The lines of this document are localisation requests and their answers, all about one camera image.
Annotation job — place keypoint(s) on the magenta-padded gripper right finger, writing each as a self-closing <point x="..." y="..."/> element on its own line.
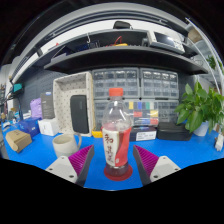
<point x="160" y="168"/>

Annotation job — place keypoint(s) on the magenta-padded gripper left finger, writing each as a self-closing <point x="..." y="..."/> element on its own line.
<point x="64" y="168"/>

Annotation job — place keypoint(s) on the red-capped clear drink bottle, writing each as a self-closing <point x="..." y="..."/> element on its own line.
<point x="116" y="140"/>

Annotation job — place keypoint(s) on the beige ceramic mug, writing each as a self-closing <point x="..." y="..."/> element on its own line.
<point x="65" y="145"/>

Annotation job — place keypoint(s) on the black box with white label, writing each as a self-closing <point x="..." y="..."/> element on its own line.
<point x="144" y="134"/>

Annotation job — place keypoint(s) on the flat black case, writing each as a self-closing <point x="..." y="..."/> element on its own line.
<point x="173" y="131"/>

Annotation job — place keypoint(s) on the flat round red coaster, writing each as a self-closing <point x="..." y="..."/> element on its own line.
<point x="117" y="177"/>

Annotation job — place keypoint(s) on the white cardboard box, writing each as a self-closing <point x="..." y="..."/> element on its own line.
<point x="48" y="126"/>

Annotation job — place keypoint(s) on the yellow and red multimeter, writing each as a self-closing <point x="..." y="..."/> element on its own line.
<point x="96" y="134"/>

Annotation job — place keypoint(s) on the brown cardboard box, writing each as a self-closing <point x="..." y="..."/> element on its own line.
<point x="18" y="140"/>

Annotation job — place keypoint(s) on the blue cardboard box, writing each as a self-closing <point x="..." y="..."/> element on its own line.
<point x="29" y="126"/>

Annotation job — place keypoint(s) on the drawer cabinet with coloured parts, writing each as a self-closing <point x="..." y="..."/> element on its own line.
<point x="144" y="113"/>

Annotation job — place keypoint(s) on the white power adapter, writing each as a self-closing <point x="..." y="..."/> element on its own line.
<point x="219" y="142"/>

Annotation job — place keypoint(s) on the dark grey upright box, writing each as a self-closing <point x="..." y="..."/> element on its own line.
<point x="47" y="105"/>

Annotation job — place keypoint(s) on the purple plastic bag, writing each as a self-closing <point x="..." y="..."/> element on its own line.
<point x="36" y="108"/>

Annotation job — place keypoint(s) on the white perforated tray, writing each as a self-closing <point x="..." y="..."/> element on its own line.
<point x="61" y="100"/>

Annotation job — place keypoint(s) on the green potted plant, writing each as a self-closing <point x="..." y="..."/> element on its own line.
<point x="200" y="106"/>

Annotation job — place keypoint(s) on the teal object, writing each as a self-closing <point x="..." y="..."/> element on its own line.
<point x="17" y="88"/>

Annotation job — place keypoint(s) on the white metal shelf unit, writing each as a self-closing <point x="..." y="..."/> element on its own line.
<point x="210" y="50"/>

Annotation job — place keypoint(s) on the yellow tool with red leads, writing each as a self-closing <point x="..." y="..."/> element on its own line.
<point x="117" y="44"/>

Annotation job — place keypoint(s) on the black rounded object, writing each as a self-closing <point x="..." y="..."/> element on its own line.
<point x="121" y="25"/>

